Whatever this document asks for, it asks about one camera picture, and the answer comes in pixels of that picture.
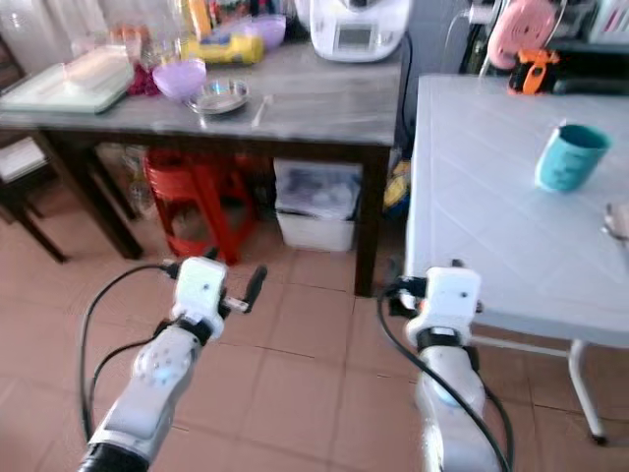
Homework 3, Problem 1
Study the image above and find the red plastic stool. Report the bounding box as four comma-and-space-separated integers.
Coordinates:
142, 147, 257, 266

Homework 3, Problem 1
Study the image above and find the white plastic storage box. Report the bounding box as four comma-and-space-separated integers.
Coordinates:
272, 158, 364, 254

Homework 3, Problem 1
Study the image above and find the white folding table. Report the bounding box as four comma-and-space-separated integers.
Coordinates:
403, 74, 629, 446

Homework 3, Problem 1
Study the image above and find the white spoon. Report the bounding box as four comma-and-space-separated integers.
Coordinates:
252, 92, 275, 130

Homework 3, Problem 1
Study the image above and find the steel bowl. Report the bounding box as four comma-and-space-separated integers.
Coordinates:
190, 78, 253, 117
601, 201, 629, 243

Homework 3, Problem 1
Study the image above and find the grey top dark wood table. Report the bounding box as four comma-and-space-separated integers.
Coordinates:
0, 37, 406, 299

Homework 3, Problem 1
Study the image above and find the dark wood chair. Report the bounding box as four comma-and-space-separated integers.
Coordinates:
0, 116, 71, 266

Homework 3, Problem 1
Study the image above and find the light purple plastic bowl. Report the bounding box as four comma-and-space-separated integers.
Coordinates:
152, 56, 209, 104

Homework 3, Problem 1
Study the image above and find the teal cup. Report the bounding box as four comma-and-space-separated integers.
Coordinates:
534, 122, 613, 195

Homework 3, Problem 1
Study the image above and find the pale green tray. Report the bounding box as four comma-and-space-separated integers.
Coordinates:
0, 44, 135, 115

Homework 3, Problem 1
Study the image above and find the yellow plastic container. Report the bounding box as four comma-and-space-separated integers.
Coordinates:
181, 31, 265, 68

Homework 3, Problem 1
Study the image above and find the orange and black tool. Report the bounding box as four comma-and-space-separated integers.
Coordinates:
508, 48, 562, 97

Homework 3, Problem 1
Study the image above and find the orange bottle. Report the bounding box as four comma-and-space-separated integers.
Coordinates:
184, 0, 214, 41

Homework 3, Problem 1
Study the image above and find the white kitchen appliance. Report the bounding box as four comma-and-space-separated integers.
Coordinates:
309, 0, 415, 65

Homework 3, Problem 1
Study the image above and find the pink round fan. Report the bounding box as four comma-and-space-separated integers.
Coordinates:
490, 0, 562, 71

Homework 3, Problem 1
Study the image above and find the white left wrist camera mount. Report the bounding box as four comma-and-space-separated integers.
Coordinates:
171, 258, 230, 330

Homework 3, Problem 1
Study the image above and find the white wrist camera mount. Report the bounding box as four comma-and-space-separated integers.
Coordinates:
417, 265, 484, 337
171, 258, 230, 330

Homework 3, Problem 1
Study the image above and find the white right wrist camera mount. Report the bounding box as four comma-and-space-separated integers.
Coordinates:
417, 265, 484, 337

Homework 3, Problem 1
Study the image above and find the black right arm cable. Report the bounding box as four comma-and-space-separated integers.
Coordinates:
374, 283, 518, 472

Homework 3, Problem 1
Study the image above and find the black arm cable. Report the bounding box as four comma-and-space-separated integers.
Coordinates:
78, 263, 178, 445
374, 283, 518, 472

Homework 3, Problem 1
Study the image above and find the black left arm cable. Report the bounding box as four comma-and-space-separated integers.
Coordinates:
78, 263, 178, 445

